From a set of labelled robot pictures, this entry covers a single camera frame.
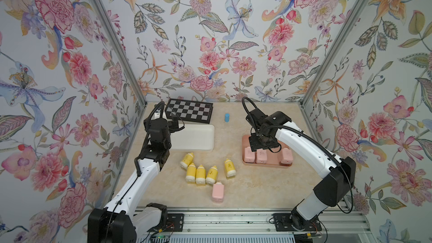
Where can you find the white storage tray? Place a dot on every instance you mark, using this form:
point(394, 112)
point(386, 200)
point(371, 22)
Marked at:
point(194, 137)

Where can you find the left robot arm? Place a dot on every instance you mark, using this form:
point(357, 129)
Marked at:
point(118, 221)

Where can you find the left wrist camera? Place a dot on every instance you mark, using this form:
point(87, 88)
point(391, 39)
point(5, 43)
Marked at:
point(159, 113)

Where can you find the yellow sharpener right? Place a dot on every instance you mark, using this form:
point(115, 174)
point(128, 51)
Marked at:
point(230, 169)

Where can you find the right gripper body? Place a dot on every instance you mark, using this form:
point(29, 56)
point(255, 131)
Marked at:
point(259, 142)

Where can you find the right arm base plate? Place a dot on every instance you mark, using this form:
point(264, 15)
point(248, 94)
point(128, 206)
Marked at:
point(286, 222)

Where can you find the yellow sharpener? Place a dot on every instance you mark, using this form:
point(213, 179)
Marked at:
point(191, 173)
point(212, 175)
point(200, 177)
point(187, 160)
point(230, 169)

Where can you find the pink storage tray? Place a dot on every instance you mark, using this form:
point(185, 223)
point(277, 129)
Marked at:
point(272, 162)

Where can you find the black white checkerboard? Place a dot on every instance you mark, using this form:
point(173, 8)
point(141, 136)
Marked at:
point(191, 111)

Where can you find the yellow sharpener far left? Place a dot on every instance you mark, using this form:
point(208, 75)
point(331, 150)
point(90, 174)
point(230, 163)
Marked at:
point(187, 160)

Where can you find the pink sharpener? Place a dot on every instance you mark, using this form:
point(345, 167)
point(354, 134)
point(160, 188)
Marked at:
point(261, 156)
point(248, 155)
point(285, 157)
point(218, 192)

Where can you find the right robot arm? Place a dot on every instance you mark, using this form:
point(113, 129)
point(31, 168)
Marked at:
point(337, 173)

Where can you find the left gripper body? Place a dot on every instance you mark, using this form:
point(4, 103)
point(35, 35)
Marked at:
point(167, 146)

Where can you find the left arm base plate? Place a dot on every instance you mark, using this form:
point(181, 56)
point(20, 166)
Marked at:
point(172, 223)

